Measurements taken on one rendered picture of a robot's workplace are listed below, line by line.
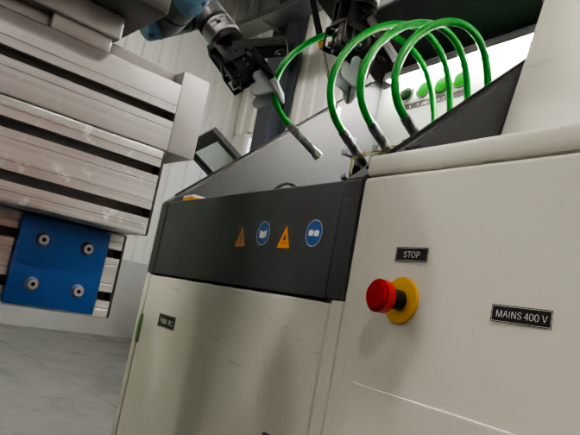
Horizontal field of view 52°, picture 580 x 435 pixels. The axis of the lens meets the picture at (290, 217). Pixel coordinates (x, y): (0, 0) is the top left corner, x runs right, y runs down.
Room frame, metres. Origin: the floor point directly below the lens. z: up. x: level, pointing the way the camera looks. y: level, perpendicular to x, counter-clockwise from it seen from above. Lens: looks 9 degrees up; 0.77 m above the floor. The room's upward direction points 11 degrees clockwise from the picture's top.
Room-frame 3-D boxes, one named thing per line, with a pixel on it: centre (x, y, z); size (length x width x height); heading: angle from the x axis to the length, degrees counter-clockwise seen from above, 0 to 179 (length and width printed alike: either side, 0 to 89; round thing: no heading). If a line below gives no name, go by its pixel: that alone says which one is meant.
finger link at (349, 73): (1.12, -0.07, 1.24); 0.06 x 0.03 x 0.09; 122
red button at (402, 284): (0.64, -0.12, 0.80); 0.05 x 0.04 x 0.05; 32
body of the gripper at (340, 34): (1.13, -0.06, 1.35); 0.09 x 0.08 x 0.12; 122
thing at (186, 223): (1.05, 0.09, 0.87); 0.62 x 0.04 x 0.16; 32
